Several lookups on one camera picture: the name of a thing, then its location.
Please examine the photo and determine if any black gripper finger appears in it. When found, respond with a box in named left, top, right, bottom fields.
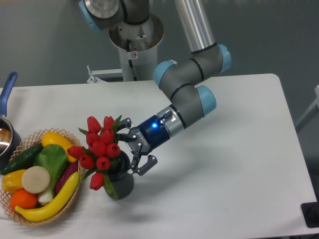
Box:
left=130, top=143, right=158, bottom=176
left=115, top=117, right=137, bottom=144

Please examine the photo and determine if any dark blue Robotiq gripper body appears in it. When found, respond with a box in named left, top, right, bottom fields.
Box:
left=126, top=115, right=170, bottom=155

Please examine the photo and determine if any red tulip bouquet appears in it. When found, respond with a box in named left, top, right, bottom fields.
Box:
left=67, top=116, right=121, bottom=191

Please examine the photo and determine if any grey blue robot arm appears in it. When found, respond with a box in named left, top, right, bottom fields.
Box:
left=79, top=0, right=231, bottom=175

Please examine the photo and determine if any dark grey ribbed vase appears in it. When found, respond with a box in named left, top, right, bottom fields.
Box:
left=104, top=151, right=134, bottom=200

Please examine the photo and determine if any purple sweet potato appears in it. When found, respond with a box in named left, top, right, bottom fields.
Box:
left=54, top=162, right=78, bottom=195

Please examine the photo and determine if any yellow squash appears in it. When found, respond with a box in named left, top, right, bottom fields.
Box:
left=41, top=131, right=77, bottom=163

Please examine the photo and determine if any green bok choy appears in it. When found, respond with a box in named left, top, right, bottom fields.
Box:
left=33, top=144, right=67, bottom=205

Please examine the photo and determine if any green cucumber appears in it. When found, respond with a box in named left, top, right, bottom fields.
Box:
left=0, top=143, right=43, bottom=175

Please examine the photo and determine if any yellow banana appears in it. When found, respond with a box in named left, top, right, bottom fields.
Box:
left=15, top=172, right=80, bottom=222

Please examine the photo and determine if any beige round slice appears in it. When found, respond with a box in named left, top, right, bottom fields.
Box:
left=21, top=166, right=50, bottom=194

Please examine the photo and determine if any yellow bell pepper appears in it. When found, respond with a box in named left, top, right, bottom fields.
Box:
left=1, top=169, right=26, bottom=194

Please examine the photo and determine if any orange fruit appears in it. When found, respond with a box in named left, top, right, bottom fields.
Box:
left=10, top=189, right=38, bottom=211

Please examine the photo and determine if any woven wicker basket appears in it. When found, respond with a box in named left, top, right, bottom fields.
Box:
left=0, top=128, right=83, bottom=226

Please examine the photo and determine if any black device at table edge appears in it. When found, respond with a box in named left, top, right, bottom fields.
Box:
left=301, top=202, right=319, bottom=228

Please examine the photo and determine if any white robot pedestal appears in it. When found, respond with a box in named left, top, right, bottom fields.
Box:
left=86, top=13, right=177, bottom=84

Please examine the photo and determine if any blue handled saucepan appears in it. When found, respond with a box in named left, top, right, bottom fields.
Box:
left=0, top=72, right=21, bottom=170

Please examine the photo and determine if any white frame at right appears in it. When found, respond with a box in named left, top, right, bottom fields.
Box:
left=295, top=85, right=319, bottom=133

